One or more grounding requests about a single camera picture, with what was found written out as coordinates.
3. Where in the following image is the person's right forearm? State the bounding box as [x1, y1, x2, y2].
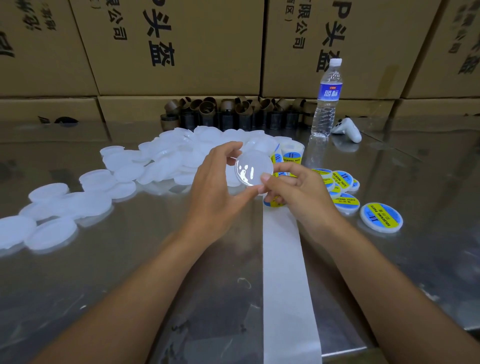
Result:
[322, 221, 480, 364]

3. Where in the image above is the white handheld controller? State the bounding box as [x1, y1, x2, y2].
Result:
[331, 117, 363, 144]

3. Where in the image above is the pile of white plastic lids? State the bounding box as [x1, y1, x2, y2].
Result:
[0, 126, 297, 252]

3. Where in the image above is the person's right hand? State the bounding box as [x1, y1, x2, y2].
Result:
[261, 162, 346, 243]

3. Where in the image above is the row of dark cardboard tubes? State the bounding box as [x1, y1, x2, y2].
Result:
[160, 96, 316, 132]

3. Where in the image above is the person's left hand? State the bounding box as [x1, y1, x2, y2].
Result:
[180, 141, 260, 245]

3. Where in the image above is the stack of brown cardboard boxes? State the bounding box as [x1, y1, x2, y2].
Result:
[0, 0, 480, 123]

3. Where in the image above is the sticker roll with backing strip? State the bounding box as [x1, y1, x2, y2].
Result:
[262, 140, 324, 364]

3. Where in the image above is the clear plastic water bottle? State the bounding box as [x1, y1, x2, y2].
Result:
[310, 57, 344, 141]

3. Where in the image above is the person's left forearm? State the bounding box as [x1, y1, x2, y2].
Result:
[30, 225, 207, 364]

